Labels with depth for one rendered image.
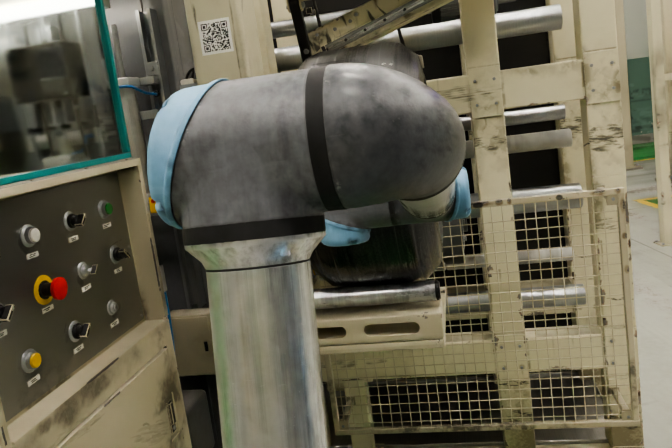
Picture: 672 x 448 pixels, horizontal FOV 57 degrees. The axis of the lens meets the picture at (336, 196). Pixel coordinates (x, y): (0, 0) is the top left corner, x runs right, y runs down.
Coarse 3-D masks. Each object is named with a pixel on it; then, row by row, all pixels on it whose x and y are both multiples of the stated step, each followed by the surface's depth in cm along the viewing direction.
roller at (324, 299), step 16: (336, 288) 139; (352, 288) 138; (368, 288) 137; (384, 288) 136; (400, 288) 135; (416, 288) 134; (432, 288) 133; (320, 304) 138; (336, 304) 138; (352, 304) 137; (368, 304) 137; (384, 304) 137
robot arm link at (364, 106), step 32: (352, 64) 48; (352, 96) 45; (384, 96) 45; (416, 96) 47; (352, 128) 44; (384, 128) 45; (416, 128) 46; (448, 128) 49; (352, 160) 45; (384, 160) 45; (416, 160) 47; (448, 160) 50; (352, 192) 46; (384, 192) 47; (416, 192) 50; (448, 192) 69
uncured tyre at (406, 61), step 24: (360, 48) 135; (384, 48) 132; (408, 48) 139; (408, 72) 127; (384, 240) 124; (408, 240) 124; (432, 240) 127; (312, 264) 135; (336, 264) 130; (360, 264) 129; (384, 264) 129; (408, 264) 128; (432, 264) 134
